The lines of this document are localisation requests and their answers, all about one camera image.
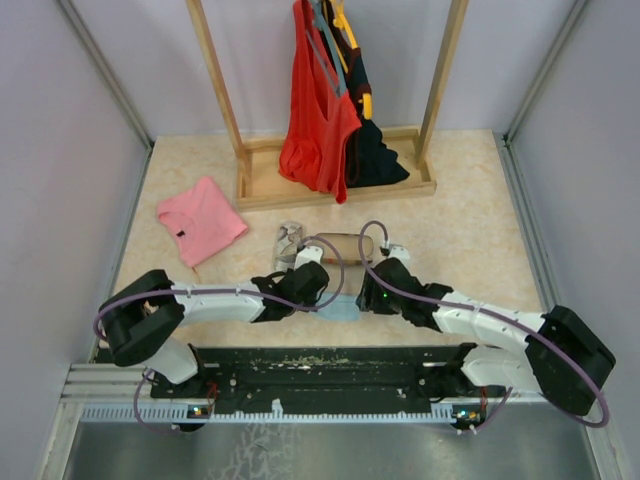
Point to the red tank top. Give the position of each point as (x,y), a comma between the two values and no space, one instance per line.
(320,124)

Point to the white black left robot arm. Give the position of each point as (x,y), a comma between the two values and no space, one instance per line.
(139,321)

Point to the yellow clothes hanger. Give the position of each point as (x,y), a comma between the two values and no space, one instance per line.
(350,57)

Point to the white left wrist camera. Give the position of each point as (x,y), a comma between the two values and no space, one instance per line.
(308,254)

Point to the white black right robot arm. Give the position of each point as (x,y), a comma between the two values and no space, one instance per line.
(553,354)

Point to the wooden clothes rack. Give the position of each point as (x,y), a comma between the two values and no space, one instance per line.
(260,186)

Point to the grey clothes hanger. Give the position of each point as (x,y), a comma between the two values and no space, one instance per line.
(320,39)

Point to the brown plaid glasses case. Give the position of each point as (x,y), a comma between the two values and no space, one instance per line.
(347,246)

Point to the pink folded t-shirt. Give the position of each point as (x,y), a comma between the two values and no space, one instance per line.
(201,220)

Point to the yellow sunglasses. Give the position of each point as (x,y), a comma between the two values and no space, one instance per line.
(197,276)

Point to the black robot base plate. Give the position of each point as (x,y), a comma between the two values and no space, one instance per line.
(323,380)

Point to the dark navy garment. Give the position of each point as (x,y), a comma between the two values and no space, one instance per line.
(369,162)

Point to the small light blue cloth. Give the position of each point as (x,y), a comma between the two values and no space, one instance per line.
(342,309)

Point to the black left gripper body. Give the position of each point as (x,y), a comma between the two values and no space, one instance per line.
(311,301)

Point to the map print glasses case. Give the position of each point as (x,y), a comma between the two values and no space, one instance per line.
(288,238)

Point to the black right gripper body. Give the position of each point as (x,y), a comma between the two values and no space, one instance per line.
(377,300)

